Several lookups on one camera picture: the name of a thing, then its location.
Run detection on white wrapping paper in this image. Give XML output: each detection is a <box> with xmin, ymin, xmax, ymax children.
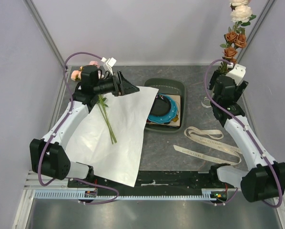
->
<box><xmin>66</xmin><ymin>86</ymin><xmax>158</xmax><ymax>187</ymax></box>

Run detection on orange flower stem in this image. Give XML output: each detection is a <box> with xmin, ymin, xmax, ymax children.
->
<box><xmin>221</xmin><ymin>30</ymin><xmax>247</xmax><ymax>64</ymax></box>

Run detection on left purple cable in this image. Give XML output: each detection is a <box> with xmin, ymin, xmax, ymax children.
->
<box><xmin>38</xmin><ymin>52</ymin><xmax>120</xmax><ymax>205</ymax></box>

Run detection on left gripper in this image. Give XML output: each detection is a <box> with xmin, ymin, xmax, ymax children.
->
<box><xmin>93</xmin><ymin>71</ymin><xmax>139</xmax><ymax>97</ymax></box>

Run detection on pink flower stems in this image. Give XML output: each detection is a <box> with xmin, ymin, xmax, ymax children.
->
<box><xmin>71</xmin><ymin>61</ymin><xmax>118</xmax><ymax>144</ymax></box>

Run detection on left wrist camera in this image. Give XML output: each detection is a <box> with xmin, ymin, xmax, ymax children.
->
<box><xmin>101</xmin><ymin>57</ymin><xmax>117</xmax><ymax>75</ymax></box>

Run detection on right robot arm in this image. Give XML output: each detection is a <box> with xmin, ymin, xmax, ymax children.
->
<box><xmin>207</xmin><ymin>70</ymin><xmax>285</xmax><ymax>202</ymax></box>

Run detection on clear glass vase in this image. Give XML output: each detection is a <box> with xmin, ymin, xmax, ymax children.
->
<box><xmin>201</xmin><ymin>97</ymin><xmax>212</xmax><ymax>108</ymax></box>

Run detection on grey cable duct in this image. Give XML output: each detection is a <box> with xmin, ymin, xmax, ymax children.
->
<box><xmin>34</xmin><ymin>189</ymin><xmax>229</xmax><ymax>200</ymax></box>

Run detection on dark green tray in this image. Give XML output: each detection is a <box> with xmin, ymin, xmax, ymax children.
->
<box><xmin>144</xmin><ymin>78</ymin><xmax>187</xmax><ymax>134</ymax></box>

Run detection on white flower stem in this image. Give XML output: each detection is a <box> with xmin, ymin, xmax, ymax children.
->
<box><xmin>220</xmin><ymin>0</ymin><xmax>256</xmax><ymax>46</ymax></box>

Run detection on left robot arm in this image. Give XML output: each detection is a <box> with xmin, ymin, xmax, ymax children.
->
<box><xmin>30</xmin><ymin>65</ymin><xmax>140</xmax><ymax>187</ymax></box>

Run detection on left aluminium frame post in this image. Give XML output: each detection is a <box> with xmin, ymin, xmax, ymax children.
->
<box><xmin>24</xmin><ymin>0</ymin><xmax>65</xmax><ymax>73</ymax></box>

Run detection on blue plate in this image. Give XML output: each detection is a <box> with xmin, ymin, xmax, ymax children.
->
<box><xmin>147</xmin><ymin>94</ymin><xmax>179</xmax><ymax>125</ymax></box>

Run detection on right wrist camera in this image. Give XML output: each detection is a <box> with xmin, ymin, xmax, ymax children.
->
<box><xmin>226</xmin><ymin>63</ymin><xmax>246</xmax><ymax>85</ymax></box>

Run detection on cream ribbon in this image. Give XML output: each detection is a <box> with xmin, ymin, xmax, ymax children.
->
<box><xmin>173</xmin><ymin>126</ymin><xmax>242</xmax><ymax>166</ymax></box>

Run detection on wooden puzzle board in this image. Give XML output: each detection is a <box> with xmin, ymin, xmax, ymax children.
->
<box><xmin>144</xmin><ymin>94</ymin><xmax>183</xmax><ymax>128</ymax></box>

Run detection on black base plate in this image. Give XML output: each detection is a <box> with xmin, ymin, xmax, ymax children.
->
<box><xmin>67</xmin><ymin>169</ymin><xmax>237</xmax><ymax>197</ymax></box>

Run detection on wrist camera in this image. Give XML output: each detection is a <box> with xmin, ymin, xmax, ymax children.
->
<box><xmin>226</xmin><ymin>63</ymin><xmax>246</xmax><ymax>85</ymax></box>
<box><xmin>101</xmin><ymin>57</ymin><xmax>117</xmax><ymax>75</ymax></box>

